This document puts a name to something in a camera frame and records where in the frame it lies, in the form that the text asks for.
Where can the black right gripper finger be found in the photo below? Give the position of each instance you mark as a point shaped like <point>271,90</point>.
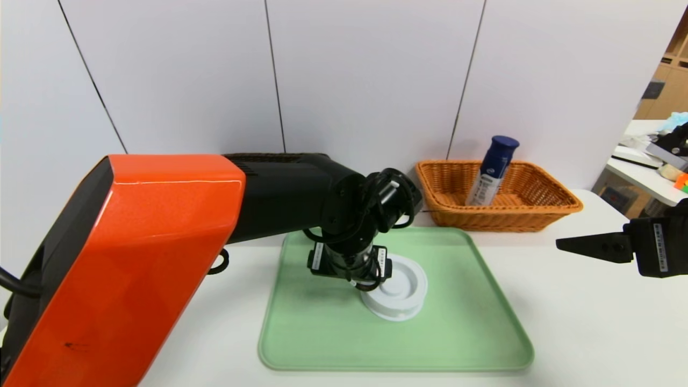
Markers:
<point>596,247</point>

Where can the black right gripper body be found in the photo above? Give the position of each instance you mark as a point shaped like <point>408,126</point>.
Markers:
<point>657,248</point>

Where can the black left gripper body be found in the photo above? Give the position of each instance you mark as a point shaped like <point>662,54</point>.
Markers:
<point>318,257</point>

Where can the white round plastic spool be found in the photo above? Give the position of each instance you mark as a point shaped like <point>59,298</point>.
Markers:
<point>403,295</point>

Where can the blue white bottle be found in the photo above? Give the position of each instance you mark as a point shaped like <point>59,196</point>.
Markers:
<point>492,172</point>

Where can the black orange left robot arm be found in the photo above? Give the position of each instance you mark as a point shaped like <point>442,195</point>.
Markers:
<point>134,242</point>

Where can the orange wicker basket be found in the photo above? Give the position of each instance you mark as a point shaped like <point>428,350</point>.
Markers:
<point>510,220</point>

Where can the dark brown storage bin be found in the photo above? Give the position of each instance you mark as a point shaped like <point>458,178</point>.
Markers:
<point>653,207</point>

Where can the white side table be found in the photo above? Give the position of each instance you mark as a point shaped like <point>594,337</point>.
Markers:
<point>639,183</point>

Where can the orange green toy block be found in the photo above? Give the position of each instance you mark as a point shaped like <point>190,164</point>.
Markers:
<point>682,181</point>

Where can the beige plush toy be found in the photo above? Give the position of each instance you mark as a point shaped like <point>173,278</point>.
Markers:
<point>669,172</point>

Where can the white power strip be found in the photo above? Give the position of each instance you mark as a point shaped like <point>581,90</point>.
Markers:
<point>631,153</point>

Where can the light blue cloth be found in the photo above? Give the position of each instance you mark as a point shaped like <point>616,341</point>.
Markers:
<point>678,119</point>

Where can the light green plastic tray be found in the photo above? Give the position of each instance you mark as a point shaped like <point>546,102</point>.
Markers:
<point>457,333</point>

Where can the wooden shelf unit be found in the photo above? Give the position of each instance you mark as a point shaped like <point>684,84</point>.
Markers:
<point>672,80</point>

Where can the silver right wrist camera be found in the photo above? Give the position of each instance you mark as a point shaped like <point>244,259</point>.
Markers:
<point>672,148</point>

